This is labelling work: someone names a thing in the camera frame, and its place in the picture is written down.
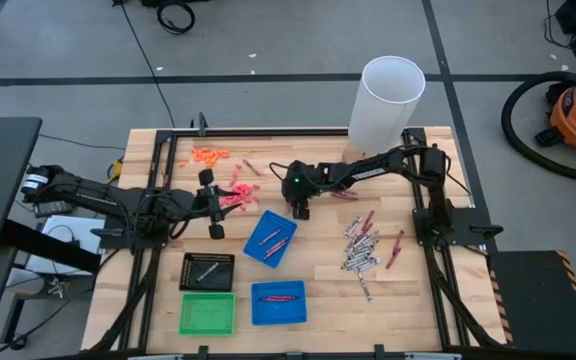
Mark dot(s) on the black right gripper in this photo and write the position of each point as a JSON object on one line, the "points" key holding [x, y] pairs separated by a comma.
{"points": [[300, 187]]}

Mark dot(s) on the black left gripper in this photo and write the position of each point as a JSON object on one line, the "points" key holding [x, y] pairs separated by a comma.
{"points": [[212, 205]]}

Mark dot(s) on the blue plastic slotted basket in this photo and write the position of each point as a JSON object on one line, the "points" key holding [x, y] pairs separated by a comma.
{"points": [[278, 315], [278, 220]]}

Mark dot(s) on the grey crayon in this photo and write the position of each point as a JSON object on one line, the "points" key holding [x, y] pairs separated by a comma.
{"points": [[208, 271]]}

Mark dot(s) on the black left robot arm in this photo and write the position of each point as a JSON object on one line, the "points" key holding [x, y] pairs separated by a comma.
{"points": [[93, 197]]}

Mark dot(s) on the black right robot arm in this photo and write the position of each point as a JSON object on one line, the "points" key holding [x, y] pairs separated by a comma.
{"points": [[368, 170]]}

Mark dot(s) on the round wooden lamp base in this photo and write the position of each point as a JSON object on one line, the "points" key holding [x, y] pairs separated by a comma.
{"points": [[350, 154]]}

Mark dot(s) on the black plastic slotted basket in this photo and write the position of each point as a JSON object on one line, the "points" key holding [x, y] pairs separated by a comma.
{"points": [[190, 282]]}

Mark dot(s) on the yellow clamp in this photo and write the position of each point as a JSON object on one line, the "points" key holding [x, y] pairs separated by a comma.
{"points": [[116, 170]]}

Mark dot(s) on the green plastic slotted basket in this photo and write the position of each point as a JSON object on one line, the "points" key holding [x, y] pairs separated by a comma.
{"points": [[207, 315]]}

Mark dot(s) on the white cylindrical lamp shade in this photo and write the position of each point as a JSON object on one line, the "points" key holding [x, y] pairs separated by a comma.
{"points": [[388, 100]]}

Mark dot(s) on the white box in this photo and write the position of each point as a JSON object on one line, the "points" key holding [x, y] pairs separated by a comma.
{"points": [[63, 240]]}

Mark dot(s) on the black power adapter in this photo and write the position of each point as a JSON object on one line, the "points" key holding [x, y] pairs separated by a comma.
{"points": [[53, 207]]}

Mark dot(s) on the black desk leg beam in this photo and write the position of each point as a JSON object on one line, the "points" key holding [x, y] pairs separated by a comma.
{"points": [[43, 245]]}

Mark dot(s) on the bunch of keys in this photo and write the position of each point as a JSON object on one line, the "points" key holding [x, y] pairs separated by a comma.
{"points": [[56, 288]]}

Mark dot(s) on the black desk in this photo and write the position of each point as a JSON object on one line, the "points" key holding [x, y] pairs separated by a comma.
{"points": [[3, 175]]}

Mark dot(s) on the black hazard-striped platform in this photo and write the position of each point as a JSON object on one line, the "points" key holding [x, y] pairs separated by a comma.
{"points": [[533, 300]]}

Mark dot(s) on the black aluminium table frame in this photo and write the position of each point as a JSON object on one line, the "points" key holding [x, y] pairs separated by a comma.
{"points": [[248, 132]]}

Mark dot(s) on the black clamp bracket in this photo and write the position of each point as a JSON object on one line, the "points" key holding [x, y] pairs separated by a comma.
{"points": [[202, 125]]}

